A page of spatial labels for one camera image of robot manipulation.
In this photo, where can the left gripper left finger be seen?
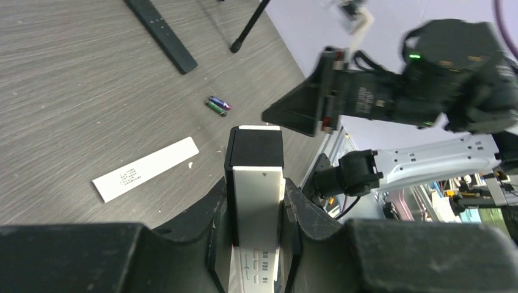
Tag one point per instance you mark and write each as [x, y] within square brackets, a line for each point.
[189, 253]

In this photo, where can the black remote control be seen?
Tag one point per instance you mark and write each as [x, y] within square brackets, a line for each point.
[163, 35]

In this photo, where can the white silver prism bar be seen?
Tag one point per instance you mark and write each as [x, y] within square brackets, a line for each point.
[253, 166]

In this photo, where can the dark green battery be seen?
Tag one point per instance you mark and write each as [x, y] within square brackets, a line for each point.
[217, 109]

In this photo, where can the black tripod stand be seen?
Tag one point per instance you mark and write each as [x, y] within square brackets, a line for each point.
[237, 44]

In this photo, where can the blue purple battery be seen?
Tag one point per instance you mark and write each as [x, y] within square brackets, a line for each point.
[221, 103]

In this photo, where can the white remote battery cover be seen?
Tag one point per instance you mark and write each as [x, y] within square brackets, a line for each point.
[123, 179]

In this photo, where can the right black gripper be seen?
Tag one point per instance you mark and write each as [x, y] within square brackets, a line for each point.
[310, 106]

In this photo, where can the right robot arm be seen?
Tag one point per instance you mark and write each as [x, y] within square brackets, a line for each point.
[455, 68]

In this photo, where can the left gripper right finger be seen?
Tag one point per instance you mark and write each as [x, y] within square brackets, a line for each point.
[320, 254]

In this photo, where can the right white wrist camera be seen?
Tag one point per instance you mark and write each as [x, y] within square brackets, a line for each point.
[355, 18]

